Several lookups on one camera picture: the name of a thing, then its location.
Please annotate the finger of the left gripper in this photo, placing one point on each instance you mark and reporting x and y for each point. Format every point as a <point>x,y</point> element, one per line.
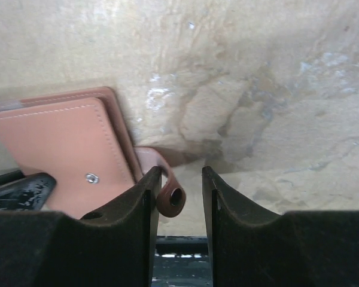
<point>19,192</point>

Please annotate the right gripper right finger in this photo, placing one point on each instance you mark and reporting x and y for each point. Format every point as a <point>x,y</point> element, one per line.
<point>250,245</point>

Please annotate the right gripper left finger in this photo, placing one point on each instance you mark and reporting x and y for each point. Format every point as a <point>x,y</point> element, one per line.
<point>113,245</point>

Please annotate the pink leather card holder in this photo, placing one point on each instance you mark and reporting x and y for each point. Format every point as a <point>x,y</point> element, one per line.
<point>80,139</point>

